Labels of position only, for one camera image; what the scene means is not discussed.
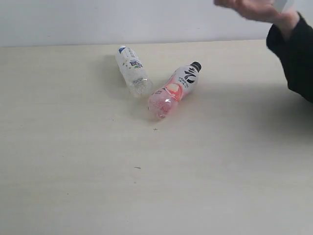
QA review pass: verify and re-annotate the person's right hand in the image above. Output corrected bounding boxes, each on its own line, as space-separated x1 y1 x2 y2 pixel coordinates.
213 0 300 30

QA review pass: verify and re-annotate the clear bottle lime label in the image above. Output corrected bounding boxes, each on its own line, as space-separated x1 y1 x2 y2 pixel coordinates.
272 0 295 13

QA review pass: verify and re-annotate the black sleeved right forearm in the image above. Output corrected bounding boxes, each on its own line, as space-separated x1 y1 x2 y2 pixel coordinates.
266 16 313 102

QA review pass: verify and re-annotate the pink peach soda bottle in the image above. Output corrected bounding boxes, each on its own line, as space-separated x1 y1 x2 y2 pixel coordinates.
148 62 201 119

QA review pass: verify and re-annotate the clear bottle blue white label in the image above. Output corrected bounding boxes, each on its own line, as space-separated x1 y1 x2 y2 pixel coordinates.
115 46 153 98

